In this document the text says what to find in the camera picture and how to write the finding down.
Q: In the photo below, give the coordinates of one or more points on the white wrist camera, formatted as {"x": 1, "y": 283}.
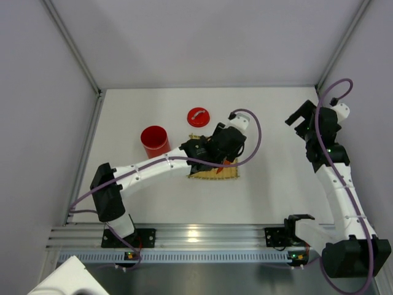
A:
{"x": 238, "y": 121}
{"x": 341, "y": 109}

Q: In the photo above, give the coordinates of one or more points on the red chicken wing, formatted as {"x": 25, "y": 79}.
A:
{"x": 225, "y": 164}

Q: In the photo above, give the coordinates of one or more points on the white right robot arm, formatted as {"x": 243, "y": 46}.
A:
{"x": 354, "y": 247}

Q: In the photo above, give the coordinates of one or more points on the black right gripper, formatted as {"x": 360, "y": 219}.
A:
{"x": 306, "y": 114}

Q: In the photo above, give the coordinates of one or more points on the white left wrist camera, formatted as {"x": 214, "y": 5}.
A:
{"x": 238, "y": 121}

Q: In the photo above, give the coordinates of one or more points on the white box corner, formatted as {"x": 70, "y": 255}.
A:
{"x": 71, "y": 277}

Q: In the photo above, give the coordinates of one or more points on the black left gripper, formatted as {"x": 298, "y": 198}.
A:
{"x": 226, "y": 153}

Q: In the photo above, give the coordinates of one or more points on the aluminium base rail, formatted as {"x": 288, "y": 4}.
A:
{"x": 167, "y": 236}

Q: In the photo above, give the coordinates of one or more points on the woven bamboo mat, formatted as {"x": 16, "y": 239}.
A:
{"x": 228, "y": 173}

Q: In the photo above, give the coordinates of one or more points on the slotted grey cable duct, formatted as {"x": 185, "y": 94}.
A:
{"x": 176, "y": 257}

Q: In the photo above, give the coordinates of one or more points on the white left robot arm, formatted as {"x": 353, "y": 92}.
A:
{"x": 111, "y": 185}

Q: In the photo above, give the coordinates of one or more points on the red cylindrical container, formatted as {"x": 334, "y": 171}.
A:
{"x": 155, "y": 141}

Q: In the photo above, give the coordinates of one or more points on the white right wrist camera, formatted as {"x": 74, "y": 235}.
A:
{"x": 341, "y": 109}

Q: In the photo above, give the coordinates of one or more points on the red round lid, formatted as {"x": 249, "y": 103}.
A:
{"x": 198, "y": 117}

